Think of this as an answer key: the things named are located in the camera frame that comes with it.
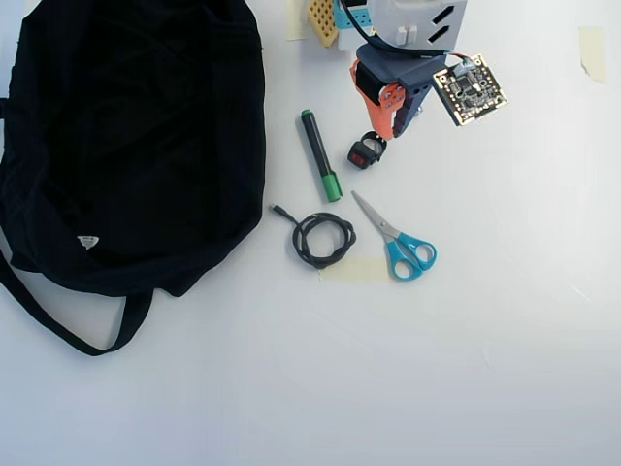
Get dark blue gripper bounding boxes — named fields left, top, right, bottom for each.
left=349, top=42, right=450, bottom=143

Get black fabric bag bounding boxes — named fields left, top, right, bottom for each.
left=0, top=0, right=268, bottom=358

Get black marker with green cap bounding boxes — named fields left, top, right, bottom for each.
left=296, top=109, right=344, bottom=204

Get yellow perforated base block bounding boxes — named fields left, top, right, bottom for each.
left=307, top=0, right=340, bottom=49

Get beige masking tape strip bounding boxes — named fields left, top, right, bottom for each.
left=284, top=0, right=311, bottom=41
left=577, top=25, right=607, bottom=84
left=317, top=256, right=392, bottom=283

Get bare camera circuit board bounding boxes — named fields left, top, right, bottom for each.
left=431, top=52, right=510, bottom=128

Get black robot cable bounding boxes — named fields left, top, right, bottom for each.
left=338, top=0, right=447, bottom=57

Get scissors with blue handles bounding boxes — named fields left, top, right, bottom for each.
left=350, top=189, right=438, bottom=282

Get coiled black usb cable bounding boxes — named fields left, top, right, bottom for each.
left=269, top=203, right=359, bottom=271

